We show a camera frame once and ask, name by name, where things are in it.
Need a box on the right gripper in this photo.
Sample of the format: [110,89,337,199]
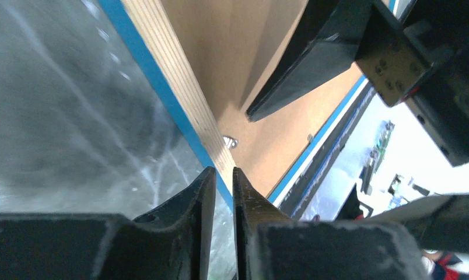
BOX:
[355,1,469,166]

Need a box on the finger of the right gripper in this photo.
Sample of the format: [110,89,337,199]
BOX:
[364,194,469,254]
[246,0,373,122]

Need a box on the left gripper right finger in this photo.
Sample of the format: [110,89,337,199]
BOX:
[233,167,429,279]

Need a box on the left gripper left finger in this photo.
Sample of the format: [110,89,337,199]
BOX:
[0,167,216,279]

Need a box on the blue picture frame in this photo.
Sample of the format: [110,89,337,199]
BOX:
[100,1,361,205]

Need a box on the black base bar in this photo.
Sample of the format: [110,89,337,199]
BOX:
[275,80,374,218]

